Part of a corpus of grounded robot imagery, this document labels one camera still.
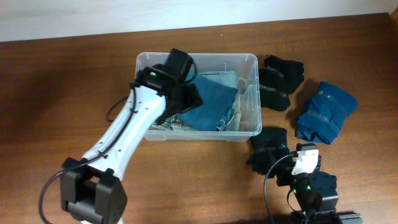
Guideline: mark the clear plastic storage container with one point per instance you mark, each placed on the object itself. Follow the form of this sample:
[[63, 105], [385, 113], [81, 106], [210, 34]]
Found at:
[[246, 66]]

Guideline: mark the light blue jeans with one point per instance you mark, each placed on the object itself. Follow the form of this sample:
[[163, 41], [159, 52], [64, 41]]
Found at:
[[233, 81]]

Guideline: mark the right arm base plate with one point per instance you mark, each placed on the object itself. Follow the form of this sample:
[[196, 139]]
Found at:
[[352, 218]]

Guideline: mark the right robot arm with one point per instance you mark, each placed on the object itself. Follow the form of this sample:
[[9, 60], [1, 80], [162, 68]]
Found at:
[[314, 190]]

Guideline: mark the black taped garment bundle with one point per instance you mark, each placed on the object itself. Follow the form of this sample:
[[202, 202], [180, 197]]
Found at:
[[279, 79], [269, 146]]

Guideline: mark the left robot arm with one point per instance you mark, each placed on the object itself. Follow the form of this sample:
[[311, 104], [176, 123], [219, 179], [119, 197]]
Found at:
[[91, 189]]

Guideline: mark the blue taped sweater bundle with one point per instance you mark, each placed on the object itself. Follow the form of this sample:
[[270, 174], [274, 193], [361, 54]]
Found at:
[[324, 114]]

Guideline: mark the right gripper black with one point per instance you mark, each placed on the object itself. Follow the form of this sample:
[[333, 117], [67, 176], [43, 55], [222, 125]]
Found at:
[[286, 177]]

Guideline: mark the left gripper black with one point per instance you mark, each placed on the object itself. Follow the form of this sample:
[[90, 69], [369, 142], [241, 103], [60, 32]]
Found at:
[[189, 98]]

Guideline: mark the dark blue jeans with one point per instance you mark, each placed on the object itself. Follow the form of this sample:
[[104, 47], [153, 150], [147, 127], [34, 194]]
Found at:
[[211, 105]]

